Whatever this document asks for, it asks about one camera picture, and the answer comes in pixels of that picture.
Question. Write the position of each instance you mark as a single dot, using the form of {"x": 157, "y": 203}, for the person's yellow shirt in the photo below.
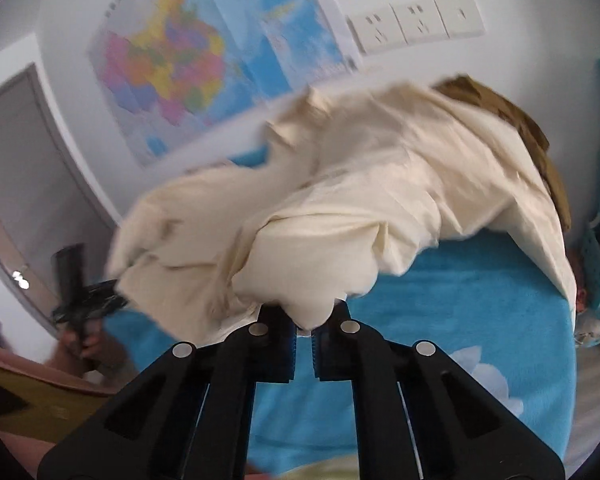
{"x": 45, "y": 407}

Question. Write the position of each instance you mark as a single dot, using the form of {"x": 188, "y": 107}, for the white wall socket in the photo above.
{"x": 420, "y": 22}
{"x": 375, "y": 32}

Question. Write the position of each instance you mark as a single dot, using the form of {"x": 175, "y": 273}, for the white wall switch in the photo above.
{"x": 460, "y": 15}

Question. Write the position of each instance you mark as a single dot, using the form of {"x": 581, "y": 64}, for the clear plastic bag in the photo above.
{"x": 597, "y": 322}

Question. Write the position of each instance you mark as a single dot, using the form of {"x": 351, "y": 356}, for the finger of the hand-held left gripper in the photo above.
{"x": 109, "y": 297}

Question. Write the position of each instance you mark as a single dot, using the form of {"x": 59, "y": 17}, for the blue floral bed sheet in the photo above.
{"x": 455, "y": 305}

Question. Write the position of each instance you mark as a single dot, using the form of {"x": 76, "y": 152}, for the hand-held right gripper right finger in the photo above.
{"x": 380, "y": 410}

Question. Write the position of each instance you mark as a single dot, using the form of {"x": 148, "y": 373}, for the cream garment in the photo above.
{"x": 355, "y": 185}

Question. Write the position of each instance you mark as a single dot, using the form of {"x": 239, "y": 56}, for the person's left hand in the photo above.
{"x": 95, "y": 347}

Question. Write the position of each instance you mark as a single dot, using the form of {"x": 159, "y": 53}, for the person's left forearm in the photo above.
{"x": 40, "y": 372}

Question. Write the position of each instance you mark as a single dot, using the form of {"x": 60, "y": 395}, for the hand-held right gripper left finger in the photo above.
{"x": 215, "y": 410}

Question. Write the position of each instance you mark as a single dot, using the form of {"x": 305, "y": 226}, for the brown cloth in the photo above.
{"x": 520, "y": 125}

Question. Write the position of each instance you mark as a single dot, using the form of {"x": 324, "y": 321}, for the colourful wall map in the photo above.
{"x": 190, "y": 60}

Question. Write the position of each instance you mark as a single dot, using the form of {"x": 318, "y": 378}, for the grey door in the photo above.
{"x": 25, "y": 185}

